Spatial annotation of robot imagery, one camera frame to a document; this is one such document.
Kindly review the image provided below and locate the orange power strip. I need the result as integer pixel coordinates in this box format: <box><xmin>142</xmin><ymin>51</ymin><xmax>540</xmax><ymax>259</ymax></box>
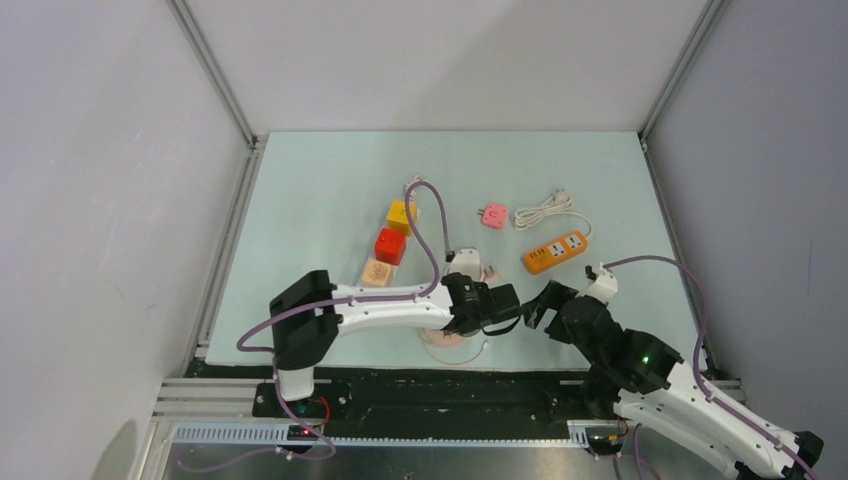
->
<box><xmin>522</xmin><ymin>231</ymin><xmax>589</xmax><ymax>275</ymax></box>

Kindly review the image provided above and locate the pink square plug adapter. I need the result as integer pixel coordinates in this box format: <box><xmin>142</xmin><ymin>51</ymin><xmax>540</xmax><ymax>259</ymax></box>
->
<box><xmin>478</xmin><ymin>202</ymin><xmax>509</xmax><ymax>230</ymax></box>

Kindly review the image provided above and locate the white multicolour power strip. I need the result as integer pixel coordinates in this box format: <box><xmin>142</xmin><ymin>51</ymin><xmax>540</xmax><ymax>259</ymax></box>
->
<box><xmin>357</xmin><ymin>175</ymin><xmax>424</xmax><ymax>288</ymax></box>

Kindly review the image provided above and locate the red cube socket adapter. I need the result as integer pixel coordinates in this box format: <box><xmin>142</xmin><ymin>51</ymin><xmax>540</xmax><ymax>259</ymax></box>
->
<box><xmin>374</xmin><ymin>227</ymin><xmax>407</xmax><ymax>266</ymax></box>

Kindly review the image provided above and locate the beige cube plug adapter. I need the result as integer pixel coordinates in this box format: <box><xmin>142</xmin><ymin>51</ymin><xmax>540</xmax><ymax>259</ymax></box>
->
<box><xmin>360</xmin><ymin>258</ymin><xmax>395</xmax><ymax>288</ymax></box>

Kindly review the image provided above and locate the yellow cube socket adapter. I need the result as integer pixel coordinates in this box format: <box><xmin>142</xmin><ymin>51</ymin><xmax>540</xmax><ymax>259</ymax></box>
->
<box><xmin>385</xmin><ymin>200</ymin><xmax>418</xmax><ymax>237</ymax></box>

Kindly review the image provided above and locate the pink round power strip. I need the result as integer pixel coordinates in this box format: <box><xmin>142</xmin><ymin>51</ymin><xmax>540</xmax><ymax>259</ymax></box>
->
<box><xmin>418</xmin><ymin>329</ymin><xmax>465</xmax><ymax>349</ymax></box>

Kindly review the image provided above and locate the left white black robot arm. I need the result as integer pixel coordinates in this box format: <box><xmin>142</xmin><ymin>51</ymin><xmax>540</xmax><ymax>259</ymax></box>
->
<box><xmin>269</xmin><ymin>270</ymin><xmax>521</xmax><ymax>416</ymax></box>

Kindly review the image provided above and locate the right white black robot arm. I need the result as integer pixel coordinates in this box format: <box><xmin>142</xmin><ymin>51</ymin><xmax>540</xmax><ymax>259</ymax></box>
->
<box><xmin>522</xmin><ymin>275</ymin><xmax>823</xmax><ymax>479</ymax></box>

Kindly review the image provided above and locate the light green table mat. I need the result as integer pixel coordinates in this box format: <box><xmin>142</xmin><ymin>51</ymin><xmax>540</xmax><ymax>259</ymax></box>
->
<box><xmin>206</xmin><ymin>132</ymin><xmax>697</xmax><ymax>366</ymax></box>

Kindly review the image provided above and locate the thin pink charging cable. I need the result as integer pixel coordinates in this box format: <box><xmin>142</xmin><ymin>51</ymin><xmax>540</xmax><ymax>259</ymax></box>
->
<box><xmin>417</xmin><ymin>329</ymin><xmax>492</xmax><ymax>367</ymax></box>

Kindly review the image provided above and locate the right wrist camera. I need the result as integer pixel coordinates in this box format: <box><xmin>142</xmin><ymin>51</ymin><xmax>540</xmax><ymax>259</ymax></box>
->
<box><xmin>579</xmin><ymin>263</ymin><xmax>618</xmax><ymax>305</ymax></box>

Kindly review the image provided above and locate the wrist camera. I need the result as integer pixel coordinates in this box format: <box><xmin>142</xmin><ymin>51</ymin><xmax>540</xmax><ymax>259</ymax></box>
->
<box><xmin>443</xmin><ymin>248</ymin><xmax>485</xmax><ymax>282</ymax></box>
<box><xmin>579</xmin><ymin>263</ymin><xmax>618</xmax><ymax>305</ymax></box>

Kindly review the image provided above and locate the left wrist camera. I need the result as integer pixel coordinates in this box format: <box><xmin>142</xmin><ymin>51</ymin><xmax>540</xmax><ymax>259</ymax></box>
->
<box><xmin>443</xmin><ymin>248</ymin><xmax>485</xmax><ymax>282</ymax></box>

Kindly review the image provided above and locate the white bundled cable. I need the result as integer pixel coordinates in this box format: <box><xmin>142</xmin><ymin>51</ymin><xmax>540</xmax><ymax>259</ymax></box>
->
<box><xmin>513</xmin><ymin>189</ymin><xmax>574</xmax><ymax>232</ymax></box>

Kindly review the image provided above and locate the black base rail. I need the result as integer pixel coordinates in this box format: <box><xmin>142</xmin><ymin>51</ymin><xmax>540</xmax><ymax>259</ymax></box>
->
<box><xmin>185</xmin><ymin>357</ymin><xmax>664</xmax><ymax>444</ymax></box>

